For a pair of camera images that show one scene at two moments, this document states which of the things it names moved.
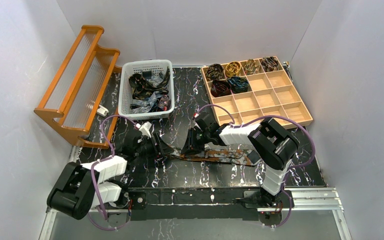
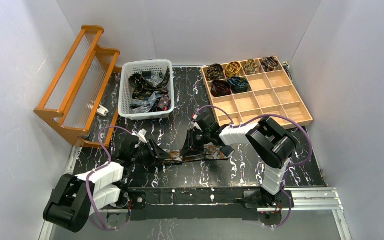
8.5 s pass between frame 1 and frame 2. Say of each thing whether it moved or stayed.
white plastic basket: stayed
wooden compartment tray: stayed
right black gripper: stayed
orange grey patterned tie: moved
